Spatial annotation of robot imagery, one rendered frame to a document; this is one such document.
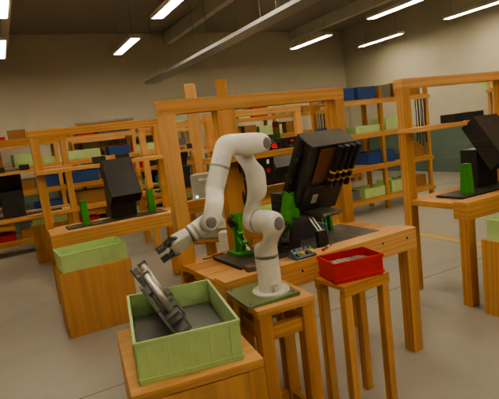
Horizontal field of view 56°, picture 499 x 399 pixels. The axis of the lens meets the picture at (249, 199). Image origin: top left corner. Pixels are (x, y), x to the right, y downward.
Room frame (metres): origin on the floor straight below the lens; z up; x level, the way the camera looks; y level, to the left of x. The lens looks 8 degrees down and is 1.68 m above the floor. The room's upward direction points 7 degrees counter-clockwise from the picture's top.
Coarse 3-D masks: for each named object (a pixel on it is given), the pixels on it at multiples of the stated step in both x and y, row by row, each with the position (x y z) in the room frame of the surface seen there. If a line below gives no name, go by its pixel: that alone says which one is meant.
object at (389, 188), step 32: (352, 96) 8.33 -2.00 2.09; (384, 96) 8.69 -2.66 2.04; (416, 96) 8.92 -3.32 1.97; (320, 128) 8.25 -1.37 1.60; (352, 128) 8.40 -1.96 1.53; (384, 128) 8.71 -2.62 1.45; (384, 160) 8.56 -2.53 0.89; (416, 160) 8.87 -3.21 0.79; (352, 192) 8.26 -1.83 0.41; (384, 192) 8.57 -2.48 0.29
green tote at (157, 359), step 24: (192, 288) 2.33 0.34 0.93; (144, 312) 2.26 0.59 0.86; (216, 312) 2.20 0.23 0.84; (168, 336) 1.70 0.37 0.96; (192, 336) 1.73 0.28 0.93; (216, 336) 1.75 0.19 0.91; (240, 336) 1.78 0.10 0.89; (144, 360) 1.67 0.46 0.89; (168, 360) 1.70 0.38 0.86; (192, 360) 1.72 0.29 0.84; (216, 360) 1.75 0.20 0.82; (240, 360) 1.77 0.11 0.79; (144, 384) 1.67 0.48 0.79
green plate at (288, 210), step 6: (294, 192) 2.99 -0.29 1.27; (282, 198) 3.08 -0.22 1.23; (288, 198) 3.01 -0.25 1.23; (294, 198) 3.00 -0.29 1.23; (282, 204) 3.06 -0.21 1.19; (288, 204) 3.00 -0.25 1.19; (294, 204) 3.00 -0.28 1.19; (282, 210) 3.05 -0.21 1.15; (288, 210) 2.99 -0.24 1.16; (294, 210) 3.00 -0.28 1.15; (282, 216) 3.04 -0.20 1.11; (288, 216) 2.98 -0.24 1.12; (294, 216) 2.99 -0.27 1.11
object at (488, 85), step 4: (484, 84) 10.97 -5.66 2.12; (488, 84) 10.82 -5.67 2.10; (492, 84) 10.80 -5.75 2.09; (484, 88) 10.98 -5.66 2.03; (488, 88) 10.82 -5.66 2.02; (492, 88) 10.74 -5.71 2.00; (488, 92) 10.78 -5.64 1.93; (488, 96) 10.83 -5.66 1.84; (492, 96) 10.82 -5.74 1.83; (488, 100) 10.84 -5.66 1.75; (492, 100) 10.81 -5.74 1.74; (488, 104) 10.84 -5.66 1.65; (492, 104) 10.81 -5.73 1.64; (488, 108) 10.85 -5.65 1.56; (492, 108) 10.81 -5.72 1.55; (492, 112) 10.80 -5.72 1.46
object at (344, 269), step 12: (336, 252) 2.72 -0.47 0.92; (348, 252) 2.73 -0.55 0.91; (360, 252) 2.76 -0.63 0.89; (372, 252) 2.66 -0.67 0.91; (324, 264) 2.60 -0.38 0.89; (336, 264) 2.48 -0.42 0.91; (348, 264) 2.51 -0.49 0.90; (360, 264) 2.53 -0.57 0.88; (372, 264) 2.55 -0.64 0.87; (324, 276) 2.62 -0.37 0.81; (336, 276) 2.49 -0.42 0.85; (348, 276) 2.51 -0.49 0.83; (360, 276) 2.53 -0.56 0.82
